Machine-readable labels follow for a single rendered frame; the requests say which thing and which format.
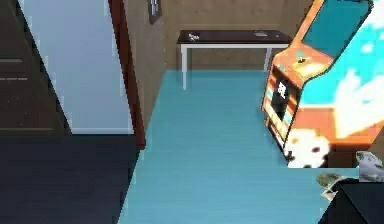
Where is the dark top white leg table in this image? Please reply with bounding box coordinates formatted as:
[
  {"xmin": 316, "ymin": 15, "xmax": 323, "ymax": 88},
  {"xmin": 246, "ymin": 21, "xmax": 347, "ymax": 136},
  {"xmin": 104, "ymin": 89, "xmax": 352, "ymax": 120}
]
[{"xmin": 176, "ymin": 29, "xmax": 293, "ymax": 91}]

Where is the dark framed wall picture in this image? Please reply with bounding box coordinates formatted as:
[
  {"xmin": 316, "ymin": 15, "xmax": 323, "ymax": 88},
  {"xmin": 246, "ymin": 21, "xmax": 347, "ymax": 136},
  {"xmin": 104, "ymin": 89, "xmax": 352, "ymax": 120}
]
[{"xmin": 146, "ymin": 0, "xmax": 163, "ymax": 25}]

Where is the orange and teal arcade cabinet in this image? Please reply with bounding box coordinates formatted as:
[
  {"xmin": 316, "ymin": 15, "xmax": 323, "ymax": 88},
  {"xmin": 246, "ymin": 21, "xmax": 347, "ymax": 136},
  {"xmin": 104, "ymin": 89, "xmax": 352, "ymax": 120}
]
[{"xmin": 260, "ymin": 0, "xmax": 384, "ymax": 169}]

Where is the black bin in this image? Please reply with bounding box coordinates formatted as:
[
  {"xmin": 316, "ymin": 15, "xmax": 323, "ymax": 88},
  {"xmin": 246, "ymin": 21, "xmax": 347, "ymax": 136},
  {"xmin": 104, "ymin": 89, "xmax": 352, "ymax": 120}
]
[{"xmin": 317, "ymin": 178, "xmax": 384, "ymax": 224}]

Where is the dark red door frame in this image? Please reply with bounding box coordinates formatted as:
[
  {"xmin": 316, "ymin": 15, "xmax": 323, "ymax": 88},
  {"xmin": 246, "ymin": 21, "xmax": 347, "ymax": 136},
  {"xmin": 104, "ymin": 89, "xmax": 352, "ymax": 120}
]
[{"xmin": 108, "ymin": 0, "xmax": 147, "ymax": 151}]

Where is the dark brown room door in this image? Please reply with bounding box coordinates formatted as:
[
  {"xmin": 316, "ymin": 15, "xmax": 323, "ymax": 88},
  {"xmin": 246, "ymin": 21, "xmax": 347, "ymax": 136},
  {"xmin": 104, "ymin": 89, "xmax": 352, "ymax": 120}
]
[{"xmin": 0, "ymin": 0, "xmax": 73, "ymax": 136}]

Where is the crumpled green grey paper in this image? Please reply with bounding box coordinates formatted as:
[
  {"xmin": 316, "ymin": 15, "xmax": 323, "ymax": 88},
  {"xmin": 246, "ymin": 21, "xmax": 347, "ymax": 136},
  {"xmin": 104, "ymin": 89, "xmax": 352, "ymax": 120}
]
[{"xmin": 316, "ymin": 172, "xmax": 350, "ymax": 202}]

